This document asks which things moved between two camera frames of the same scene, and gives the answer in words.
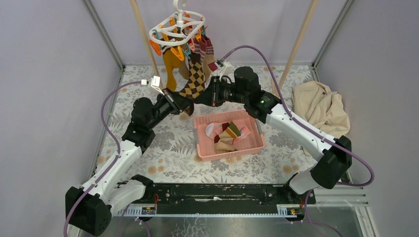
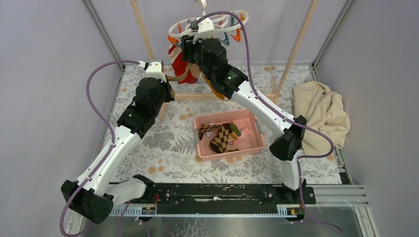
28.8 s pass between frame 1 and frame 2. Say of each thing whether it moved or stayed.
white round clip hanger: moved
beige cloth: stayed
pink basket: stayed
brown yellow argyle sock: moved
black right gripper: moved
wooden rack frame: stayed
